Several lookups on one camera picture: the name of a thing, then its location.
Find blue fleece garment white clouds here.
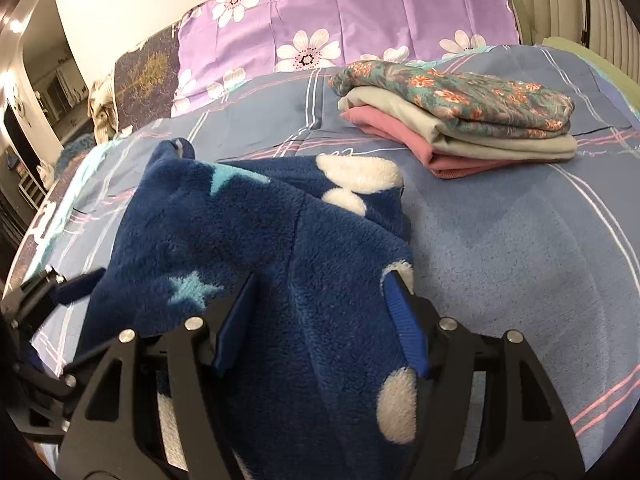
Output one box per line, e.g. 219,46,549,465
75,137,431,480

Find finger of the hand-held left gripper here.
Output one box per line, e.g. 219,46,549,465
10,350,81,437
2,267,107,323

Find black wall cable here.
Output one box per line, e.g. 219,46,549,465
579,0,595,47

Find dark navy tree-print pillow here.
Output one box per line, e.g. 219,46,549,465
114,35,182,133

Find blue striped quilt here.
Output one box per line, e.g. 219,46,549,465
10,42,640,480

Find folded grey garment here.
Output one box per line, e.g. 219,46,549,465
337,86,579,163

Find teal bed sheet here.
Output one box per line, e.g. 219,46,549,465
50,150,103,223

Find folded pink garment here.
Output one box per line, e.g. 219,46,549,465
341,106,532,180

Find light green cushion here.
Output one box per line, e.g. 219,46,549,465
541,35,640,113

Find beige striped cloth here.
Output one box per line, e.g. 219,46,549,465
87,77,122,144

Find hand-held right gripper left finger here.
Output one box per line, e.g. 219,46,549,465
57,272,259,480

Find folded teal floral garment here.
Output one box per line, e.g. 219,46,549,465
329,60,576,140

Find dark teal textured blanket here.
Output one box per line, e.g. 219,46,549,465
56,135,97,170

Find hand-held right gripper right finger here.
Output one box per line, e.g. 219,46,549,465
382,265,586,480

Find purple floral pillow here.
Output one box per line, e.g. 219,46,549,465
170,0,521,117

